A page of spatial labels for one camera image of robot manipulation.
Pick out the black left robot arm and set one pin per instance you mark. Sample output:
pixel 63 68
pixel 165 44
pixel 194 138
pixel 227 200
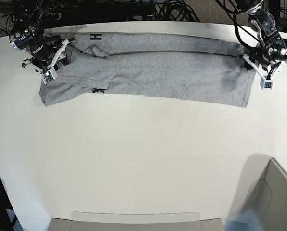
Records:
pixel 263 24

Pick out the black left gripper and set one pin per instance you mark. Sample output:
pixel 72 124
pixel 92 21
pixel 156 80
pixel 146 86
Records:
pixel 265 56

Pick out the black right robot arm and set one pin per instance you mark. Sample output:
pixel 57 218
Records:
pixel 27 34

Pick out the beige box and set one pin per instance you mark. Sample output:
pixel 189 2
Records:
pixel 86 221
pixel 265 208

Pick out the beige box at bottom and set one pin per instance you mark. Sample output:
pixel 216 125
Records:
pixel 86 221

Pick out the grey T-shirt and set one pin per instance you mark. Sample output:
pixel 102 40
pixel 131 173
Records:
pixel 154 65

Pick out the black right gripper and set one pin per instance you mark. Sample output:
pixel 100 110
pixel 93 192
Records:
pixel 43 50

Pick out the beige box at right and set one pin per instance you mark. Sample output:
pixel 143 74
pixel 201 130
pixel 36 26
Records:
pixel 265 208

